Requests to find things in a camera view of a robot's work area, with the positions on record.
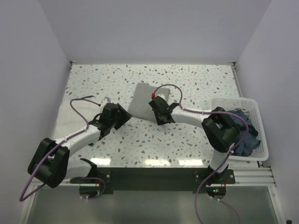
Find grey tank top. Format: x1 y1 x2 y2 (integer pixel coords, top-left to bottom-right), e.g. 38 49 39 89
128 83 157 123

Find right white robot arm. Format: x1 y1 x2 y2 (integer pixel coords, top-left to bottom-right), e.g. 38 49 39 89
149 93 240 183

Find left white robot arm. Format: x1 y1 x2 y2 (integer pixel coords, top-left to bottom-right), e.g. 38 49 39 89
28 103 132 188

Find white folded tank top stack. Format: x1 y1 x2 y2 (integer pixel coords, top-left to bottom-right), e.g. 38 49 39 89
51 96 103 139

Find dark blue tank tops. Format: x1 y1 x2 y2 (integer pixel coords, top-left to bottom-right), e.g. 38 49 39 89
228 108 261 157

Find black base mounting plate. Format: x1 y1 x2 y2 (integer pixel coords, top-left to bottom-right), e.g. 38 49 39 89
70 167 236 195

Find white plastic basket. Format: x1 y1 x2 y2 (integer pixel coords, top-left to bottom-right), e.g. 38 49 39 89
210 97 269 161

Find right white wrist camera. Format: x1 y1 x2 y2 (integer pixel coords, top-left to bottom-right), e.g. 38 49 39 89
151 93 166 100

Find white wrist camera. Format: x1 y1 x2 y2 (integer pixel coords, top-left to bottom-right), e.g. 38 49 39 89
151 93 166 100
100 97 111 106

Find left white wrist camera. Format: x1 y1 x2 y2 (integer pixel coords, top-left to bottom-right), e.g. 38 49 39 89
100 97 111 106

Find aluminium front rail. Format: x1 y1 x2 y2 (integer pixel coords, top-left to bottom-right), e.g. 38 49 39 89
233 168 276 187

